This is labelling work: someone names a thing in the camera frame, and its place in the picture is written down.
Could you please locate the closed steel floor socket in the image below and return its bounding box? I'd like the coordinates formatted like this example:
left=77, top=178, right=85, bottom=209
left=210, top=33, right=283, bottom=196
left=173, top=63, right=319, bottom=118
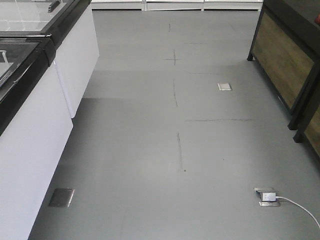
left=217, top=82, right=233, bottom=91

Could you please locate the white store shelving unit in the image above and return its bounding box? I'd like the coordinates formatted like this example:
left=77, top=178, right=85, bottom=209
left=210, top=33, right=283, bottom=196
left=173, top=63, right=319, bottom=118
left=91, top=0, right=263, bottom=11

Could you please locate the open floor socket box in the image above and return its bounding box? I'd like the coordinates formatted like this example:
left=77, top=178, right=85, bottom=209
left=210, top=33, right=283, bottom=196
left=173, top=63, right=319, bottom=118
left=254, top=187, right=281, bottom=207

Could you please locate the near white chest freezer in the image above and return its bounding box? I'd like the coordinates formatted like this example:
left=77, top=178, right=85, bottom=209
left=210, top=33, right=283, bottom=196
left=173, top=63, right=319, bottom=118
left=0, top=38, right=73, bottom=240

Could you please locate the white chest freezer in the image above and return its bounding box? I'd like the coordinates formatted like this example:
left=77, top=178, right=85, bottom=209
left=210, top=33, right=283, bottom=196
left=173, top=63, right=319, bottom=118
left=0, top=38, right=73, bottom=240
left=0, top=0, right=99, bottom=118

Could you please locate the left steel floor socket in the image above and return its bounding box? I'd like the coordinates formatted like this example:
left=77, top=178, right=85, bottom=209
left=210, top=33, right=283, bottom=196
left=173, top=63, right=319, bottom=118
left=48, top=188, right=75, bottom=208

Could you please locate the far white chest freezer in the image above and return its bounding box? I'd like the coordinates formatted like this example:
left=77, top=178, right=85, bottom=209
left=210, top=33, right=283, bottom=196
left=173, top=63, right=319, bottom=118
left=0, top=0, right=99, bottom=118

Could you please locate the white power adapter plug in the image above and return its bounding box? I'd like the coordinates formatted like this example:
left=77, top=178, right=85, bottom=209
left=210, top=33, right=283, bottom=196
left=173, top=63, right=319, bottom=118
left=260, top=191, right=277, bottom=202

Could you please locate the wooden black-framed display stand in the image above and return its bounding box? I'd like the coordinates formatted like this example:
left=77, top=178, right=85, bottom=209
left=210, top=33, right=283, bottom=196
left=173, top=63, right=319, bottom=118
left=247, top=0, right=320, bottom=130

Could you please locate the white power cable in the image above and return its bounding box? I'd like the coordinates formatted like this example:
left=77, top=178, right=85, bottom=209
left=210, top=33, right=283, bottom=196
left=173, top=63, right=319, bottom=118
left=275, top=196, right=320, bottom=227

